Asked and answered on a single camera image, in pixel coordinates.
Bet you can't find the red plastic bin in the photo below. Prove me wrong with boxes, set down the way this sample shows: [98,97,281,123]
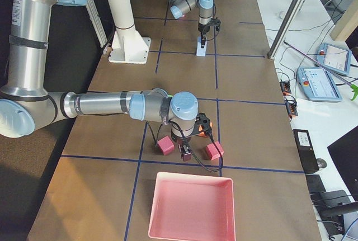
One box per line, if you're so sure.
[148,172,236,240]

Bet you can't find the orange foam block right side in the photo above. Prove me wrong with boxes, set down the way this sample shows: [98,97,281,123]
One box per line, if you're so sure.
[198,122,213,138]

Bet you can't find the crimson foam block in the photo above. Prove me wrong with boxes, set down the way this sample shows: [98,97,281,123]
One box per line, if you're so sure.
[157,136,175,155]
[205,141,224,160]

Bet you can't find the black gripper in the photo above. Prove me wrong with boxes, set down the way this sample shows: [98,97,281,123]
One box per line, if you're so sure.
[198,17,221,49]
[171,113,213,162]

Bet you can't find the aluminium frame post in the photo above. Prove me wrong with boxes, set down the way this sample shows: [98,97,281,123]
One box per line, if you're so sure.
[267,0,305,60]

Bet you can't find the black box with label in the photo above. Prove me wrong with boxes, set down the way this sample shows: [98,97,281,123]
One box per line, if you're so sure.
[293,129,319,174]

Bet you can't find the teach pendant far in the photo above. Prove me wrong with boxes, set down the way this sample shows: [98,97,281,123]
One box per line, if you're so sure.
[316,42,352,76]

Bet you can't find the reacher grabber stick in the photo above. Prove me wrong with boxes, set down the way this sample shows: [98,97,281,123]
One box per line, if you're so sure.
[283,41,358,101]

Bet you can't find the wooden board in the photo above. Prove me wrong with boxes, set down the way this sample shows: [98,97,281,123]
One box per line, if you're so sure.
[330,0,357,41]

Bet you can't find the crimson foam block far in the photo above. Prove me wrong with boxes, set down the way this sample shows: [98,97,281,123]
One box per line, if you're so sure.
[205,141,224,160]

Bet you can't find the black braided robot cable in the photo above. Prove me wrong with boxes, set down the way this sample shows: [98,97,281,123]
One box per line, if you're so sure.
[170,120,225,172]

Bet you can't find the crimson foam block near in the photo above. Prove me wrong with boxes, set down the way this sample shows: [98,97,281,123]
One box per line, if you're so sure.
[157,136,175,155]

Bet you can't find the dark monitor screen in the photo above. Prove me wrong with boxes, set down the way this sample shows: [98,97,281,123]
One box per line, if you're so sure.
[328,130,358,201]

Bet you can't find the teach pendant near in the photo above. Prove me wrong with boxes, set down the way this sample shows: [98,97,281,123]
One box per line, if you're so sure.
[297,67,342,102]

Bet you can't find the black power strip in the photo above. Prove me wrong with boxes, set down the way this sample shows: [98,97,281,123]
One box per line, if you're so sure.
[280,81,298,120]

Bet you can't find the teach pendant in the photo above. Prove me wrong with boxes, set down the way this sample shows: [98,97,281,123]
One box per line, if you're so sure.
[297,67,342,102]
[316,42,352,76]

